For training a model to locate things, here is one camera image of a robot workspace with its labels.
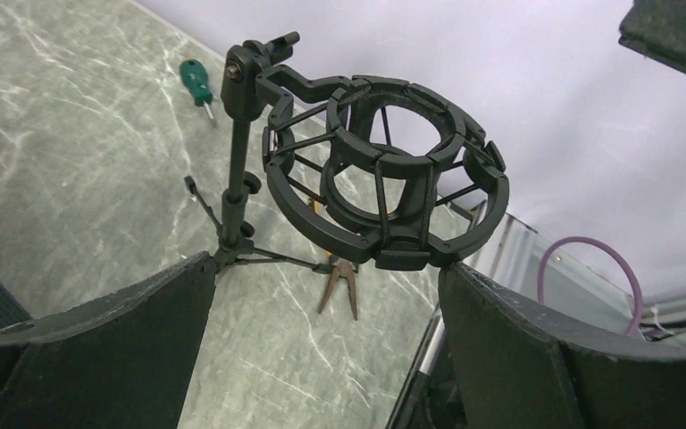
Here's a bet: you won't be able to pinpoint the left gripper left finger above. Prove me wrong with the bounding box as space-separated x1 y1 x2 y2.
0 252 216 428

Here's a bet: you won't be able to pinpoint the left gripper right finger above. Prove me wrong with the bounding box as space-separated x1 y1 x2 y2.
439 265 686 428

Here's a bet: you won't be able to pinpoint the black tripod shock-mount stand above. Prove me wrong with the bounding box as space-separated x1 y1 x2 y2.
204 32 510 278

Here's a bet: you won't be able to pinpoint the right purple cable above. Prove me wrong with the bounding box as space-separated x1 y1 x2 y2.
537 236 645 339

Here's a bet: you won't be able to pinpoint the black front frame rail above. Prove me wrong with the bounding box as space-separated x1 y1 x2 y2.
385 307 455 429

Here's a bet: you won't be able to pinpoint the yellow-handled pliers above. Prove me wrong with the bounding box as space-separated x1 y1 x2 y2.
307 198 361 322

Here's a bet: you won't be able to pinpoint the green-handled screwdriver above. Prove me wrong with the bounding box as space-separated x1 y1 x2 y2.
179 59 216 127

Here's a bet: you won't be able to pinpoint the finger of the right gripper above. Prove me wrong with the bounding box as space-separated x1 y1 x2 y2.
619 0 686 74

